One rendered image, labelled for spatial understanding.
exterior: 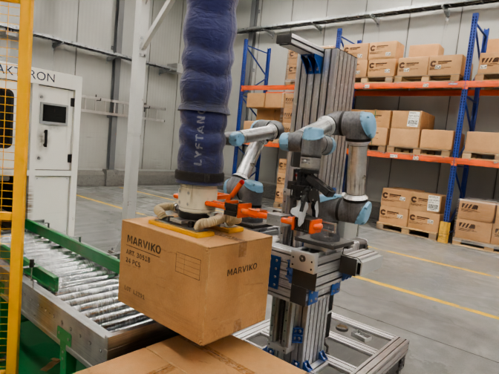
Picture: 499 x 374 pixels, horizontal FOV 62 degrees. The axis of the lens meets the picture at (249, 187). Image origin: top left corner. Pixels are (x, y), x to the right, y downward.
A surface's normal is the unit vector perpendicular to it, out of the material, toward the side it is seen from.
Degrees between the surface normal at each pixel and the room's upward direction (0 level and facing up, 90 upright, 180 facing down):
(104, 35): 90
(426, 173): 90
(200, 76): 75
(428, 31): 90
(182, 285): 90
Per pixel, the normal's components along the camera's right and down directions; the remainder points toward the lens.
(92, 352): -0.65, 0.01
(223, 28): 0.47, -0.01
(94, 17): 0.77, 0.14
